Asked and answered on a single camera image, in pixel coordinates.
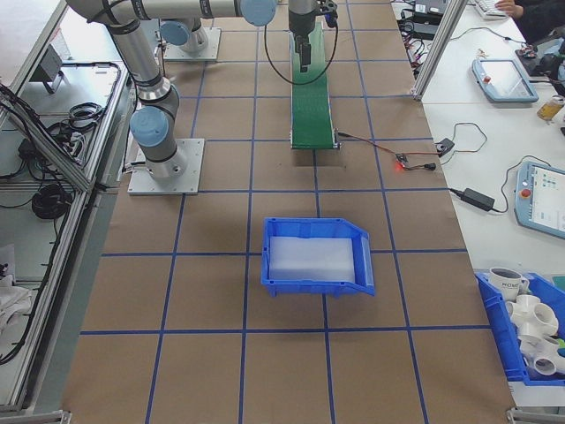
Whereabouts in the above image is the green conveyor belt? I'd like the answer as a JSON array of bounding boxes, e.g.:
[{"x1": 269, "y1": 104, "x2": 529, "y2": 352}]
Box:
[{"x1": 289, "y1": 21, "x2": 341, "y2": 152}]

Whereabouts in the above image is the black charger block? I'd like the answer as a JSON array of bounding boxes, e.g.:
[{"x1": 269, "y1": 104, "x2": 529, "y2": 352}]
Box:
[{"x1": 399, "y1": 19, "x2": 438, "y2": 39}]

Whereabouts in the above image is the white keyboard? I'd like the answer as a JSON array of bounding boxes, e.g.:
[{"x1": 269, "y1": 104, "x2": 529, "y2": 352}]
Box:
[{"x1": 474, "y1": 0, "x2": 509, "y2": 21}]

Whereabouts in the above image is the light blue teach pendant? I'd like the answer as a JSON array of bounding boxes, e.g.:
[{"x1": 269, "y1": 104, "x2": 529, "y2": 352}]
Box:
[
  {"x1": 471, "y1": 57, "x2": 540, "y2": 105},
  {"x1": 511, "y1": 159, "x2": 565, "y2": 242}
]

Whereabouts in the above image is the black power adapter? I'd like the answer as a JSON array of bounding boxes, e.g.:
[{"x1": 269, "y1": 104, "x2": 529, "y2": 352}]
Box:
[{"x1": 461, "y1": 187, "x2": 496, "y2": 212}]

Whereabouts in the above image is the blue open-front storage bin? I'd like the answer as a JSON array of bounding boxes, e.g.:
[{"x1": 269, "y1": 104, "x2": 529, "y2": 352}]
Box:
[{"x1": 260, "y1": 216, "x2": 377, "y2": 299}]

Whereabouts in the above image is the bystander dark sleeve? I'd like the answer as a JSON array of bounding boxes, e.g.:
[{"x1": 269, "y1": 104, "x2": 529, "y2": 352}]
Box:
[{"x1": 514, "y1": 0, "x2": 565, "y2": 45}]

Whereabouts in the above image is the grey box on stand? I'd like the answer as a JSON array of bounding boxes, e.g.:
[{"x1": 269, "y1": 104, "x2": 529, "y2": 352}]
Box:
[{"x1": 28, "y1": 43, "x2": 67, "y2": 95}]

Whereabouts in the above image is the yellow drink bottle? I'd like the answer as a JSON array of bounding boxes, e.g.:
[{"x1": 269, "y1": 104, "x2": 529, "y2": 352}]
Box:
[{"x1": 536, "y1": 95, "x2": 565, "y2": 123}]

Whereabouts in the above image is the white printed mug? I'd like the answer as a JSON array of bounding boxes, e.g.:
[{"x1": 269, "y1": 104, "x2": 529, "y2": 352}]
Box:
[{"x1": 487, "y1": 267, "x2": 530, "y2": 298}]

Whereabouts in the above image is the blue parts bin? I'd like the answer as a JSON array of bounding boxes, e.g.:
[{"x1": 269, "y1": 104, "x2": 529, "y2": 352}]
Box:
[{"x1": 474, "y1": 271, "x2": 565, "y2": 388}]

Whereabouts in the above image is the white pipe fitting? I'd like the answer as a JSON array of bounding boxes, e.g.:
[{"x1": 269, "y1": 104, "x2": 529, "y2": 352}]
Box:
[
  {"x1": 518, "y1": 333, "x2": 565, "y2": 379},
  {"x1": 505, "y1": 294, "x2": 558, "y2": 337}
]

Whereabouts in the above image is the white cloth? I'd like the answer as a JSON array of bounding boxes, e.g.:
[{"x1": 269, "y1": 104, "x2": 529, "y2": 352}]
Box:
[{"x1": 0, "y1": 245, "x2": 33, "y2": 337}]

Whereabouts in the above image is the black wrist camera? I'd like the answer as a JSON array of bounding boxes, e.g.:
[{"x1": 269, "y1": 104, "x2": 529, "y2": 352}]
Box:
[{"x1": 318, "y1": 0, "x2": 339, "y2": 28}]

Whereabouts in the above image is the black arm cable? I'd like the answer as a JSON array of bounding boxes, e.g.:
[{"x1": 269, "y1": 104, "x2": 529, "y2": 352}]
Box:
[{"x1": 263, "y1": 21, "x2": 340, "y2": 87}]

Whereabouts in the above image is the white square base plate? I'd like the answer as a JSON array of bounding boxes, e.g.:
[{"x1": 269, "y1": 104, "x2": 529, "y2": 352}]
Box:
[
  {"x1": 126, "y1": 137, "x2": 207, "y2": 196},
  {"x1": 162, "y1": 26, "x2": 222, "y2": 62}
]

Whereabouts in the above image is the red conveyor wire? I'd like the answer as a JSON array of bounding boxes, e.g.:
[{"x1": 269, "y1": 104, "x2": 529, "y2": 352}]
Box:
[{"x1": 337, "y1": 130, "x2": 398, "y2": 156}]

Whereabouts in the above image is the aluminium profile post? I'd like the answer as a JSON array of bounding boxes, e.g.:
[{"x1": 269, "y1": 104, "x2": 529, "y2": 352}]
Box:
[{"x1": 412, "y1": 0, "x2": 464, "y2": 102}]

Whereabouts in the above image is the thin black cable loop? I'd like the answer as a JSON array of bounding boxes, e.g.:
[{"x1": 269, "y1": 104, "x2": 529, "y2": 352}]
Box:
[{"x1": 445, "y1": 122, "x2": 487, "y2": 165}]

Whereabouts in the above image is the black cable coil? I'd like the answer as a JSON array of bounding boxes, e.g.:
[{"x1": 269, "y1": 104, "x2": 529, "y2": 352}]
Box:
[
  {"x1": 68, "y1": 102, "x2": 107, "y2": 127},
  {"x1": 31, "y1": 183, "x2": 74, "y2": 221}
]

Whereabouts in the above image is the black adapter cable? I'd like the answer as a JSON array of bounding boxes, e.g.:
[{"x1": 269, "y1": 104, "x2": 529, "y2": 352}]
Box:
[{"x1": 493, "y1": 154, "x2": 553, "y2": 214}]

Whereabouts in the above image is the V-shaped metal bar frame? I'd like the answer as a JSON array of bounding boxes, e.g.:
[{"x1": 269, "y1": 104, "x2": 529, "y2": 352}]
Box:
[{"x1": 0, "y1": 0, "x2": 138, "y2": 412}]

